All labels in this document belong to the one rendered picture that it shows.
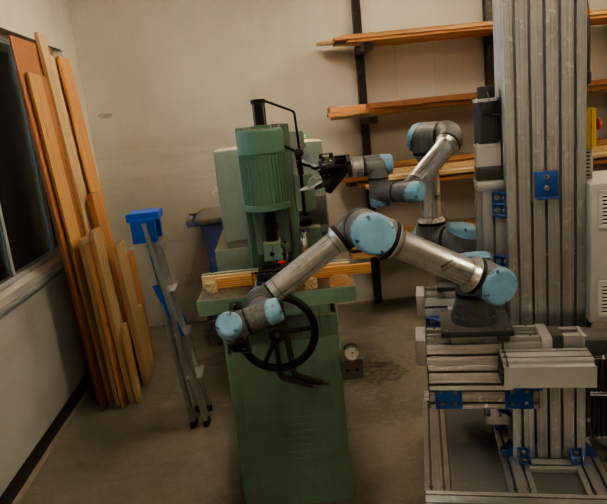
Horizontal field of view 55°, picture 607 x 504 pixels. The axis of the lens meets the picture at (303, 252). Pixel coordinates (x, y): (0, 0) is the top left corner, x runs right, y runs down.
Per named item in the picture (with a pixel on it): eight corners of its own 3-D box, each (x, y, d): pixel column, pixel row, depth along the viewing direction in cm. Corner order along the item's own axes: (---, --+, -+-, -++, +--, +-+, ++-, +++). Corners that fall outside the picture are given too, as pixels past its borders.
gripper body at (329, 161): (316, 153, 215) (349, 150, 215) (317, 170, 222) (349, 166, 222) (318, 168, 210) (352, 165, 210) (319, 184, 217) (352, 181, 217)
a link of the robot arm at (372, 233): (504, 266, 187) (352, 201, 175) (529, 277, 173) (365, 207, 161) (488, 300, 189) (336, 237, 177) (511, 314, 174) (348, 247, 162)
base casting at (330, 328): (222, 347, 224) (219, 324, 222) (236, 302, 280) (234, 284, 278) (339, 335, 224) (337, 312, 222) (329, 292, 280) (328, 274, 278)
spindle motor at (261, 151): (244, 215, 221) (233, 131, 214) (247, 208, 238) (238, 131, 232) (290, 210, 221) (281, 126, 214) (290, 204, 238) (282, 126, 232)
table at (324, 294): (193, 325, 212) (191, 309, 211) (205, 300, 242) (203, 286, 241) (360, 308, 212) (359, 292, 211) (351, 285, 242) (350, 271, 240)
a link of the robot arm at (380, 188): (390, 208, 212) (388, 178, 210) (365, 208, 220) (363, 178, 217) (402, 205, 218) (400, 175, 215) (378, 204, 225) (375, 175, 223)
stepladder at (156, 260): (182, 433, 309) (121, 216, 283) (187, 410, 334) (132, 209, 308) (213, 426, 310) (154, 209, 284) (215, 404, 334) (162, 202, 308)
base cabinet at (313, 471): (245, 511, 239) (222, 347, 224) (253, 436, 296) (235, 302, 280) (354, 499, 239) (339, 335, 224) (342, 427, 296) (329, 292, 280)
